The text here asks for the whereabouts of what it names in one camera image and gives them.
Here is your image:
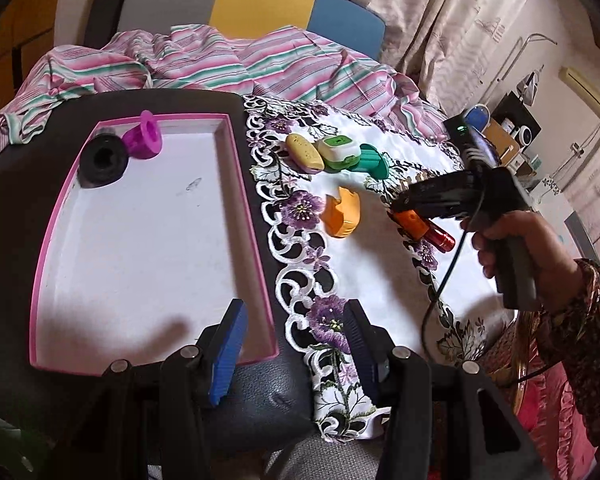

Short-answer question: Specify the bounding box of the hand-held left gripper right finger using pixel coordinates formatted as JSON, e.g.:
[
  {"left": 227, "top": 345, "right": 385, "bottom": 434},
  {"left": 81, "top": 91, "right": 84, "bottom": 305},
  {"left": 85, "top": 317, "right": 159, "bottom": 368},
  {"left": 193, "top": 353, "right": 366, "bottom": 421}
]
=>
[{"left": 344, "top": 299, "right": 551, "bottom": 480}]

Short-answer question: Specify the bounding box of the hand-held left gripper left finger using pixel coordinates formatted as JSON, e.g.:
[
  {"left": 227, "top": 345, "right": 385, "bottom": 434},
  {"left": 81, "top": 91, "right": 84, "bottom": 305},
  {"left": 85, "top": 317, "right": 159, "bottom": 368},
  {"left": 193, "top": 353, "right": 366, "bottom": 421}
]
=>
[{"left": 55, "top": 299, "right": 248, "bottom": 480}]

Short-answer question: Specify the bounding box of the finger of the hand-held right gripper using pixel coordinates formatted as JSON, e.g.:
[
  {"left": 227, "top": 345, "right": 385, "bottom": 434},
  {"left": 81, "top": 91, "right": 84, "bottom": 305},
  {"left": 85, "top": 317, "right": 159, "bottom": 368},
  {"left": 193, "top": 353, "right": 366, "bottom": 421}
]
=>
[{"left": 390, "top": 180, "right": 433, "bottom": 216}]

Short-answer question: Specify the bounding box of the orange holed block toy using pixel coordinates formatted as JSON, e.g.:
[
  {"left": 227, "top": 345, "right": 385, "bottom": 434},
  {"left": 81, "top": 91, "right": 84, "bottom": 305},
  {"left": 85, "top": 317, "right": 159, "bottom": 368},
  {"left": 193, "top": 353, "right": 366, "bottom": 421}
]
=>
[{"left": 391, "top": 210, "right": 431, "bottom": 239}]

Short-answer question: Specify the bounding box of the yellow-orange cheese wedge toy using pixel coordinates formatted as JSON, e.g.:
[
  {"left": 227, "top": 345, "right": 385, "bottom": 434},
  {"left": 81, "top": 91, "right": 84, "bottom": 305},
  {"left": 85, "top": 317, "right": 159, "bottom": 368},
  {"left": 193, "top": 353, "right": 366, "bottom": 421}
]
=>
[{"left": 321, "top": 186, "right": 362, "bottom": 239}]

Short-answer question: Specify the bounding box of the green and white plastic toy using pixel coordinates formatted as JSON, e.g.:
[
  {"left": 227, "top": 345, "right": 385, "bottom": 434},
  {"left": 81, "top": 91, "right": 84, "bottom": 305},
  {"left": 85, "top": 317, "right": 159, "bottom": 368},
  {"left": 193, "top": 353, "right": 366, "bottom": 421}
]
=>
[{"left": 316, "top": 135, "right": 362, "bottom": 171}]

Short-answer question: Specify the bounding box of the pink rimmed white tray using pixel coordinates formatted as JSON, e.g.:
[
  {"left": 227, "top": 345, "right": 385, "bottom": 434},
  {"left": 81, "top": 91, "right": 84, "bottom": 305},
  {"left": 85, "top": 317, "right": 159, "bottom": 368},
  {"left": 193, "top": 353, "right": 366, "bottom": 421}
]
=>
[{"left": 29, "top": 112, "right": 281, "bottom": 373}]

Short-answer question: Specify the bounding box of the person's right forearm floral sleeve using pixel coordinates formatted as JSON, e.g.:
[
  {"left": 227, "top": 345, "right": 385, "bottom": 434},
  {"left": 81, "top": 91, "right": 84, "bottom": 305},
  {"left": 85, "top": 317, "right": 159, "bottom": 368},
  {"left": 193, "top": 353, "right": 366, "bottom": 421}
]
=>
[{"left": 520, "top": 257, "right": 600, "bottom": 448}]

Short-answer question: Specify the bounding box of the person's right hand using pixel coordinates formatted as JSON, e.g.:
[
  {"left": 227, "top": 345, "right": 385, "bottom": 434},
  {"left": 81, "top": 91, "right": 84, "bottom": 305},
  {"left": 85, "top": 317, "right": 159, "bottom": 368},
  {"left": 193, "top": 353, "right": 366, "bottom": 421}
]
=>
[{"left": 471, "top": 209, "right": 582, "bottom": 314}]

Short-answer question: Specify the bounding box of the teal green plastic toy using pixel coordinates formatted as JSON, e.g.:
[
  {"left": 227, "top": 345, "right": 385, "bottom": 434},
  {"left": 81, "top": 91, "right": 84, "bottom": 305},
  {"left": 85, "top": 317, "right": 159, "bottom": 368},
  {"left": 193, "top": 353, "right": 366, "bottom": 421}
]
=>
[{"left": 356, "top": 143, "right": 392, "bottom": 182}]

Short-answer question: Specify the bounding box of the white embroidered floral cloth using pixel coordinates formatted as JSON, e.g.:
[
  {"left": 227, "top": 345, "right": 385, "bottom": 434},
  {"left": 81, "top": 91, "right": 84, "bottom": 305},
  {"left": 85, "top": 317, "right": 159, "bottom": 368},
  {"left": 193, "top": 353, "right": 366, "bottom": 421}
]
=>
[{"left": 242, "top": 94, "right": 518, "bottom": 443}]

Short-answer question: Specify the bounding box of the blue round container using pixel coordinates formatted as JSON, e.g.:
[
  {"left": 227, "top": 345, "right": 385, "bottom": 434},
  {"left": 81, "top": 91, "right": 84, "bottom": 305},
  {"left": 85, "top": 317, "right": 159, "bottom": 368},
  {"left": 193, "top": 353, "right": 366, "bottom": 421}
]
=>
[{"left": 464, "top": 104, "right": 490, "bottom": 131}]

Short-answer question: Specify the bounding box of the grey fabric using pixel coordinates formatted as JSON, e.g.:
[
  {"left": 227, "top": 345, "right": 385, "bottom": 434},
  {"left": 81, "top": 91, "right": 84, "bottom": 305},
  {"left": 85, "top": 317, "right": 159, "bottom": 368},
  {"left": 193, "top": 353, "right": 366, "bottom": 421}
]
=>
[{"left": 264, "top": 431, "right": 397, "bottom": 480}]

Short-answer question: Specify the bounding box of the yellow oval plastic toy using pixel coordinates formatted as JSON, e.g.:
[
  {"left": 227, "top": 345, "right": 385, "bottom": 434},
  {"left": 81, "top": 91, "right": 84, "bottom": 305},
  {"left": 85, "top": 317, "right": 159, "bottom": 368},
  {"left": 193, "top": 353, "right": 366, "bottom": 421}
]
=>
[{"left": 285, "top": 133, "right": 326, "bottom": 175}]

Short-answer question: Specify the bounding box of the metal pipe rack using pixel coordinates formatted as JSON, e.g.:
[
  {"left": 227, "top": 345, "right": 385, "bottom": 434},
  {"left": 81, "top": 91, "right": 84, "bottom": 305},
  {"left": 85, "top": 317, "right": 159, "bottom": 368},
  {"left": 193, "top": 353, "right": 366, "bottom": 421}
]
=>
[{"left": 490, "top": 33, "right": 559, "bottom": 92}]

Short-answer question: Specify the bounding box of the beige patterned curtain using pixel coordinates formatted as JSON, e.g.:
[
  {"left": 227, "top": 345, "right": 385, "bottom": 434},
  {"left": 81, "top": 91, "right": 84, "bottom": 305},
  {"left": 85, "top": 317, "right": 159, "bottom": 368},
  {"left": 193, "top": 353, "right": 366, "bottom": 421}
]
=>
[{"left": 265, "top": 0, "right": 542, "bottom": 111}]

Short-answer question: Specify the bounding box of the pink green striped cloth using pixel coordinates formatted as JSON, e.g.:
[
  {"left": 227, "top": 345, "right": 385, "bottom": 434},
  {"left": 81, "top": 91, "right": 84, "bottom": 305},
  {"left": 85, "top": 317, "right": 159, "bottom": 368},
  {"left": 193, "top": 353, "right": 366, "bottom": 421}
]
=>
[{"left": 0, "top": 24, "right": 453, "bottom": 168}]

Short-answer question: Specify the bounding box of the black round plastic part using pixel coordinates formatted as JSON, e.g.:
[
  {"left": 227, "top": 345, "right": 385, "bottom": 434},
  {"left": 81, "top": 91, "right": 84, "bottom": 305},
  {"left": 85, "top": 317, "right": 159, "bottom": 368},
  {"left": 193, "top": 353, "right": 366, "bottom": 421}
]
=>
[{"left": 80, "top": 132, "right": 130, "bottom": 189}]

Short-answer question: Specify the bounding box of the green plant leaf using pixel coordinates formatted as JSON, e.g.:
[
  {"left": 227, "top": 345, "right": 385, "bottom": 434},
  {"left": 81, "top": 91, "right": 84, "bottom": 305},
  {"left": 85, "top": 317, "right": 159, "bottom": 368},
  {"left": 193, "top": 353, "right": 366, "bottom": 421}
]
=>
[{"left": 0, "top": 417, "right": 37, "bottom": 480}]

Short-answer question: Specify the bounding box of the grey yellow blue chair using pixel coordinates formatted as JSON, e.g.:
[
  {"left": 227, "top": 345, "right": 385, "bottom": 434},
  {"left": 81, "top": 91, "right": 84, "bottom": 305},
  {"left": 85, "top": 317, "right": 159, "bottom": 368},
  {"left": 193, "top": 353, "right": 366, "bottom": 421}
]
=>
[{"left": 82, "top": 0, "right": 387, "bottom": 61}]

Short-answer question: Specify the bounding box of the orange wooden cabinet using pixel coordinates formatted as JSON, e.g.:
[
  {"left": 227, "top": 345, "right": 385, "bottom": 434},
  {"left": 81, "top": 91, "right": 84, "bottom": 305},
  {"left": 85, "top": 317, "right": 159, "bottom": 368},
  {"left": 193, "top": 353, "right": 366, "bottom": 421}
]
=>
[{"left": 0, "top": 0, "right": 67, "bottom": 126}]

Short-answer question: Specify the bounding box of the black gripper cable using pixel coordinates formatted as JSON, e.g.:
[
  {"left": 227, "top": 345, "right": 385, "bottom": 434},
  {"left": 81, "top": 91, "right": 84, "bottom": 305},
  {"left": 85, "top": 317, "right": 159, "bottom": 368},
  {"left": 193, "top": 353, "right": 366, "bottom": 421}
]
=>
[{"left": 420, "top": 180, "right": 551, "bottom": 387}]

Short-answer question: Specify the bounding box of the wall air conditioner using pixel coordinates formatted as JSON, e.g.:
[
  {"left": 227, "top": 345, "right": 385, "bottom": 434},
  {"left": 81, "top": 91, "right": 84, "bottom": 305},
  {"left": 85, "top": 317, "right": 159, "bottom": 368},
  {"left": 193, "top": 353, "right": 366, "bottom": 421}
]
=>
[{"left": 559, "top": 66, "right": 600, "bottom": 122}]

